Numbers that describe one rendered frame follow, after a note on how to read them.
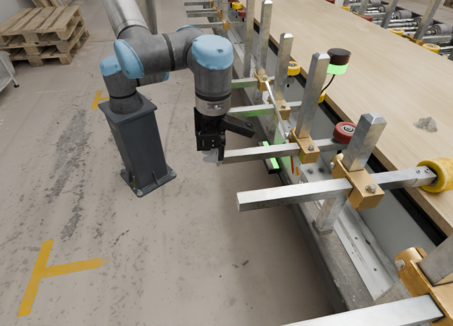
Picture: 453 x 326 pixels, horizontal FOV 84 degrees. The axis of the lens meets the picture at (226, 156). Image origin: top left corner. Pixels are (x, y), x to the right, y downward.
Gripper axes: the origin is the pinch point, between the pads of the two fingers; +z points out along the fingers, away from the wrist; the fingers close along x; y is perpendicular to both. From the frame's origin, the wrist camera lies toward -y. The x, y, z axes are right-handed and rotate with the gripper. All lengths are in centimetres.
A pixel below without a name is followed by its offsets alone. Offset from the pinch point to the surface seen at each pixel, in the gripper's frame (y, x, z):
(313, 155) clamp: -28.8, 4.6, -3.6
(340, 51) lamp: -32.1, -4.6, -32.1
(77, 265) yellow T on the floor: 76, -16, 85
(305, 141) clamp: -28.0, -0.8, -5.2
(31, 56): 199, -301, 77
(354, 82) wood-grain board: -61, -31, -9
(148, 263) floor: 37, -11, 84
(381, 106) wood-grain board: -60, -12, -9
